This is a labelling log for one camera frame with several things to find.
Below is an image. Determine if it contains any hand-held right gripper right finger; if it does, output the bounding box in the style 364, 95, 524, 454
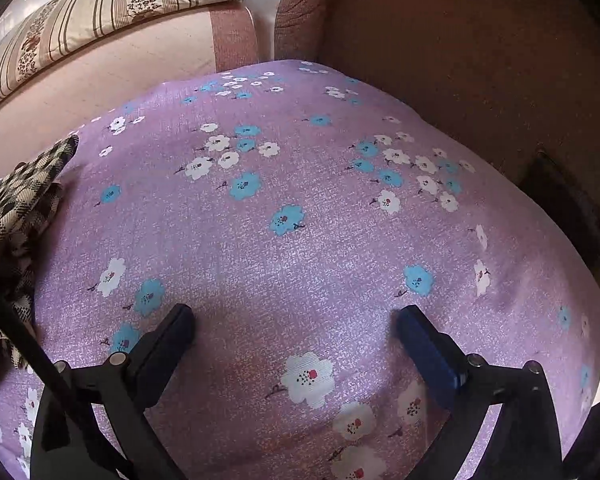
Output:
396, 304, 566, 480

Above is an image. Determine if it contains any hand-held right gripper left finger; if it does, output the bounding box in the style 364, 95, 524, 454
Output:
30, 303, 197, 480

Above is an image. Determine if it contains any black and white checked garment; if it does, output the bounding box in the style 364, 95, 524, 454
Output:
0, 135, 81, 396

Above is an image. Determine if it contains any purple floral bedsheet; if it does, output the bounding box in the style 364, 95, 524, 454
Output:
0, 59, 600, 480

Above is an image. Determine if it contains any person's dark clothing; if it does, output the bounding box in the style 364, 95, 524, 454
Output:
562, 395, 600, 480

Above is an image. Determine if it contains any pink sofa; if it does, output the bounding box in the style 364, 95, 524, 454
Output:
0, 7, 258, 181

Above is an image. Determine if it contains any brown sofa armrest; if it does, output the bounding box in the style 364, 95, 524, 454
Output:
274, 0, 600, 291

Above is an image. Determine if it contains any striped floral cushion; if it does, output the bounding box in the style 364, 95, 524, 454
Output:
0, 0, 253, 118

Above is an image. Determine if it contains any black cable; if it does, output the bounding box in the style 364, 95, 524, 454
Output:
0, 274, 133, 480

